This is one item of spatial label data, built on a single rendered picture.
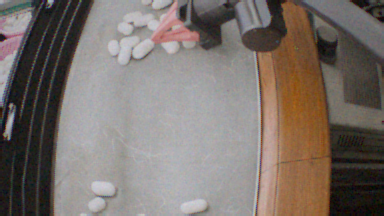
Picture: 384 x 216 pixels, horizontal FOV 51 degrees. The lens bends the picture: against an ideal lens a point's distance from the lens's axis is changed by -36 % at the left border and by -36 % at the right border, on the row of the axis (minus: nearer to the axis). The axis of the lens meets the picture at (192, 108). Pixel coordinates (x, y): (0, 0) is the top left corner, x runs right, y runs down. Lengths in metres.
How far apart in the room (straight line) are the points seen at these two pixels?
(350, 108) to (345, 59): 0.16
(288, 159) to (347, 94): 0.50
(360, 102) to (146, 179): 0.62
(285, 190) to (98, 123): 0.29
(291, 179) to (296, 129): 0.08
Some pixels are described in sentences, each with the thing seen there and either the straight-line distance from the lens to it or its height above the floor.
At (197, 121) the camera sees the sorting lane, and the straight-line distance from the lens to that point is 0.77.
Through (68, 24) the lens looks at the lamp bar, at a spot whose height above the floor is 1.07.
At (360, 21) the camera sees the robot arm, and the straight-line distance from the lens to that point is 0.56.
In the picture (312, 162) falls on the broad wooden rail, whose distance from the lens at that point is 0.71.
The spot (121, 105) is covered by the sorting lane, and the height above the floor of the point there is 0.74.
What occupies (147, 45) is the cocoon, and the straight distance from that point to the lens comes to 0.84.
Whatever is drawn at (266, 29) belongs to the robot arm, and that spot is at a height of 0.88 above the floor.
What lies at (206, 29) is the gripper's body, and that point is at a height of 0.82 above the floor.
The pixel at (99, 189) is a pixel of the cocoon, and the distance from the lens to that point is 0.70.
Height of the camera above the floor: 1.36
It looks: 52 degrees down
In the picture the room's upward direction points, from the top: 5 degrees counter-clockwise
